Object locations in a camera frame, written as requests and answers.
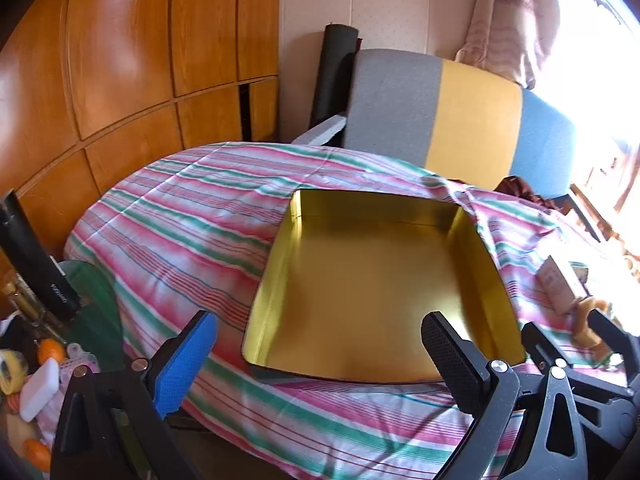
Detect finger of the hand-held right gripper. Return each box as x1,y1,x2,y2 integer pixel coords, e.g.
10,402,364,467
521,321,633,401
587,309,640,358

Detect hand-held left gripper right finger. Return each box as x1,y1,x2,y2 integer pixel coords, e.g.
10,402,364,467
421,311,588,480

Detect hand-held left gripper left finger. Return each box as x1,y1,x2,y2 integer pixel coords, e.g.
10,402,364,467
50,310,221,480

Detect gold tin box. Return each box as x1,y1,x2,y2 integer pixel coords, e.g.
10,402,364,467
241,189,527,386

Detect green glass side table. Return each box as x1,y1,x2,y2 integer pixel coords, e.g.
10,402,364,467
57,259,132,376

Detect wooden desk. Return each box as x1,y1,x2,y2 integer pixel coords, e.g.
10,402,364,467
567,150,640,271

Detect striped pink green tablecloth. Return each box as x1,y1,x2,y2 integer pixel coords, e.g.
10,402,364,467
62,142,640,480

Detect orange fruit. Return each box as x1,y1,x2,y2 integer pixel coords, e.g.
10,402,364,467
22,439,52,472
37,339,66,364

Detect white soap box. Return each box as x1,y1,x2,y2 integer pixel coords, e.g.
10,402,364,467
19,358,61,422

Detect dark red cloth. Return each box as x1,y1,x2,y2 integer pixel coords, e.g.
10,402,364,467
495,176,563,211

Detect yellow tape roll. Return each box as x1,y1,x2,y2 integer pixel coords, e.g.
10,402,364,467
0,352,28,394

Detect grey yellow blue chair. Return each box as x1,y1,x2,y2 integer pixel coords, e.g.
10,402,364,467
292,49,581,201

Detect black rolled mat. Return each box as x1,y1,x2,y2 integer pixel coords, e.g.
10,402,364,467
310,23,361,131

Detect wooden wardrobe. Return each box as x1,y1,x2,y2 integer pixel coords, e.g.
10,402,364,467
0,0,281,271

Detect beige patterned curtain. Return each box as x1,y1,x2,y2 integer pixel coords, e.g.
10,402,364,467
457,0,558,86

